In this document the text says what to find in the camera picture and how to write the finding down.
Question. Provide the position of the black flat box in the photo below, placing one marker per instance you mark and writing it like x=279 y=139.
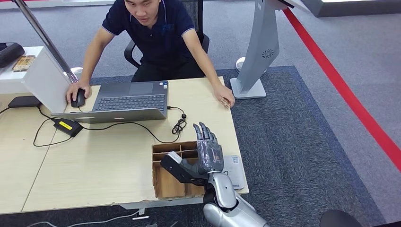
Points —
x=24 y=101

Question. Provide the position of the black office chair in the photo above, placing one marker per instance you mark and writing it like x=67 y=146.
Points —
x=197 y=12

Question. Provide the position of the person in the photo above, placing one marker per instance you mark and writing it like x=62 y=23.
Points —
x=159 y=37

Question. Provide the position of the silver metal pole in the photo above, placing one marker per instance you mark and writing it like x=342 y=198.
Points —
x=44 y=37

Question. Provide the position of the red floor tape stripe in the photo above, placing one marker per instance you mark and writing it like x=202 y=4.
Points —
x=344 y=91

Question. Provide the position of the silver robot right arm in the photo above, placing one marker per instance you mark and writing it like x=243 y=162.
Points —
x=222 y=191

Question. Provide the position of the wooden compartment organizer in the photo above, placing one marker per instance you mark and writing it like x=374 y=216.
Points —
x=167 y=186

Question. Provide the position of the black computer mouse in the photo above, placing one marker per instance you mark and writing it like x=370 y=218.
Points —
x=79 y=101

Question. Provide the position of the black rounded cover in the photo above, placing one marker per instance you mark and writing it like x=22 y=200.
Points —
x=340 y=219

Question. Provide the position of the black desktop device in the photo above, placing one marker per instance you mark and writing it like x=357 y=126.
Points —
x=9 y=53

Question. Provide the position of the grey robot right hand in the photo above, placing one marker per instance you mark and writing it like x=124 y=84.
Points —
x=210 y=156

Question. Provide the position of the person's right forearm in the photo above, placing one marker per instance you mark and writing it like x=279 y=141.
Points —
x=86 y=64

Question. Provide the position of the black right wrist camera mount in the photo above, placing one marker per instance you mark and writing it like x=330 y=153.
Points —
x=175 y=169

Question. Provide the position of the white round object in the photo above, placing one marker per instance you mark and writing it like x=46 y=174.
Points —
x=240 y=64

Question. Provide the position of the grey laptop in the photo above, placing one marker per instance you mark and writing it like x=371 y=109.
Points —
x=131 y=101

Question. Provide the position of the white plug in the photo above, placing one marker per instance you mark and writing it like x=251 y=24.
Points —
x=141 y=211

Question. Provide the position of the person's left forearm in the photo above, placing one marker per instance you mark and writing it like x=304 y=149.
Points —
x=205 y=64

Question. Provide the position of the grey kiosk stand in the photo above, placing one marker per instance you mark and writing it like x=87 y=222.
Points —
x=263 y=47

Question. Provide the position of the white round pole base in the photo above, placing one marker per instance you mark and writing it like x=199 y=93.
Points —
x=75 y=70

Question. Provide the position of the grey metal desk frame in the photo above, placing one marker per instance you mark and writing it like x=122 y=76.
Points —
x=163 y=203

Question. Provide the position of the white counter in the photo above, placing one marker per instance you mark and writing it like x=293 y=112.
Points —
x=44 y=81

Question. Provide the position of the black adapter with yellow label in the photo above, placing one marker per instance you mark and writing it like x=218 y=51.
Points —
x=67 y=127

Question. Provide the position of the person's left hand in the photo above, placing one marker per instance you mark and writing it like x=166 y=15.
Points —
x=225 y=93

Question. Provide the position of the dark grey carpet mat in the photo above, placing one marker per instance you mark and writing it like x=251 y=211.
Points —
x=297 y=156

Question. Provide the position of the grey lit platform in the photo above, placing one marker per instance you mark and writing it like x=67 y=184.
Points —
x=354 y=7

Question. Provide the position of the orange patterned card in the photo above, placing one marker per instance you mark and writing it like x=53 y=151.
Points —
x=23 y=63

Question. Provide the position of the open floor socket box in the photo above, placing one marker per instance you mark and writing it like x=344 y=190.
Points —
x=141 y=217

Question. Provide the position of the person's right hand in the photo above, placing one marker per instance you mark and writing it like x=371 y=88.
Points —
x=75 y=87

